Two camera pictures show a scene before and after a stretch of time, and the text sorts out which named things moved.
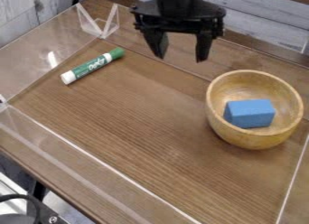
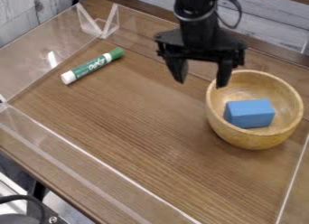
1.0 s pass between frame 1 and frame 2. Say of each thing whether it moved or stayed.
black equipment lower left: stayed
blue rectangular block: stayed
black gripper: moved
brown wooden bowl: stayed
